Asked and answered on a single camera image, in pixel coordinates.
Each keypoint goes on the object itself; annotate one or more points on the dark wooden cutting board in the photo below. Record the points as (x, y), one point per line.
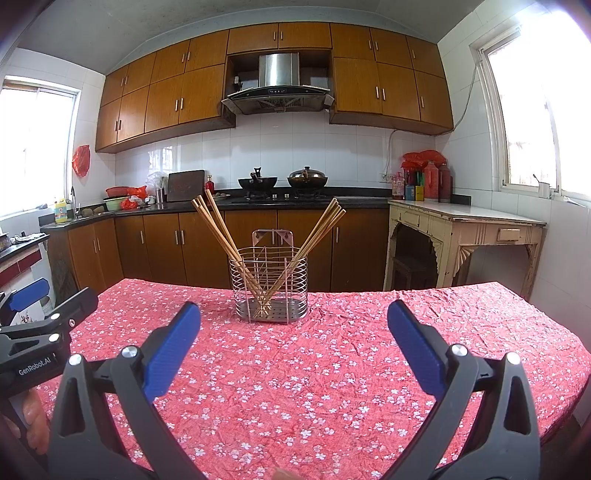
(184, 184)

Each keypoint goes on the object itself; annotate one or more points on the steel cup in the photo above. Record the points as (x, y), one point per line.
(160, 196)

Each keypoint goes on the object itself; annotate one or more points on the pink labelled bottle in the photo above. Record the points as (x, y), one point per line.
(398, 187)

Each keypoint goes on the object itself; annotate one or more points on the white plastic bag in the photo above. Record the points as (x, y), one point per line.
(156, 180)

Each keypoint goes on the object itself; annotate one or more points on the black gas stove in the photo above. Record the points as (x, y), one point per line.
(286, 196)

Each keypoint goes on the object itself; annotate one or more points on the person's left hand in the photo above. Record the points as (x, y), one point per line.
(37, 420)

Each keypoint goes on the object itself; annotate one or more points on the set of wooden chopsticks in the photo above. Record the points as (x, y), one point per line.
(216, 226)

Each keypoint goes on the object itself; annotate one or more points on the yellow box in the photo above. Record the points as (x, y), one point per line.
(419, 194)

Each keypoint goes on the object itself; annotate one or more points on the small kitchen window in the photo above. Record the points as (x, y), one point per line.
(37, 147)

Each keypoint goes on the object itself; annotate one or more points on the large sliding window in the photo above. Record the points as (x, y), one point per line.
(531, 115)

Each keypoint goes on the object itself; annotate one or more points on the green plastic basin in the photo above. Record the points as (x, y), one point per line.
(113, 203)

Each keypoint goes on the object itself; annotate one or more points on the metal faucet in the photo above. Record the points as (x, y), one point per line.
(72, 198)

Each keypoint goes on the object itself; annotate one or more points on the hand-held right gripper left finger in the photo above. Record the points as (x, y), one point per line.
(173, 350)

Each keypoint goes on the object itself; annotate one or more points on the dark red plastic bottle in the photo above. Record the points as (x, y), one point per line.
(444, 184)

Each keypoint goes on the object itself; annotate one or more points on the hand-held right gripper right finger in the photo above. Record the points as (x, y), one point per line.
(415, 346)

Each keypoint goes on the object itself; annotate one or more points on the large red plastic bottle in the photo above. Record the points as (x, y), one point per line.
(430, 182)

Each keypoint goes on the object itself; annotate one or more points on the steel range hood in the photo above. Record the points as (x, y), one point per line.
(278, 69)

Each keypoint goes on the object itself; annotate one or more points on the white rag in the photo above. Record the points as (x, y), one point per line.
(25, 238)

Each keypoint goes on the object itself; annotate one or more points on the dark wooden stool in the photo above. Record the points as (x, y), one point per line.
(411, 272)

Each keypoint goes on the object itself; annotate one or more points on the dark wok with lid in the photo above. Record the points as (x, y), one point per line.
(307, 180)

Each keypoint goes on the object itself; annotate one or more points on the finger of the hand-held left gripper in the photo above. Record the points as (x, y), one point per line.
(30, 293)
(69, 309)

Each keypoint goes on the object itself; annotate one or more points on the yellow dish soap bottle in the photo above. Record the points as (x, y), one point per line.
(60, 213)

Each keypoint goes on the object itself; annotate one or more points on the wooden base cabinets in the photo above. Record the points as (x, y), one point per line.
(161, 249)

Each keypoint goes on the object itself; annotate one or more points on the white enamel mug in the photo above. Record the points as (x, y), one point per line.
(543, 190)

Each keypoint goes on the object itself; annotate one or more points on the red bag over bottles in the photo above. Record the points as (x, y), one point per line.
(425, 157)

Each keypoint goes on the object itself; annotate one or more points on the red plastic basin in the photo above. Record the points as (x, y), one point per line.
(117, 190)

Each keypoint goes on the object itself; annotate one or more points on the black kitchen countertop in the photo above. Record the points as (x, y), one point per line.
(152, 207)

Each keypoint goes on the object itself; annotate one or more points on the red plastic bag on wall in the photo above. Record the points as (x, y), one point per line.
(81, 160)

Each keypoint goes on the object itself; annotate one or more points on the small red bottle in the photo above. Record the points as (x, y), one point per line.
(210, 184)

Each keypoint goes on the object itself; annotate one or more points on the red floral tablecloth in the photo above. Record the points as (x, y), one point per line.
(295, 392)

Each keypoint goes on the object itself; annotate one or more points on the cream wooden side table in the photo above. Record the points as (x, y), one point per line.
(461, 221)

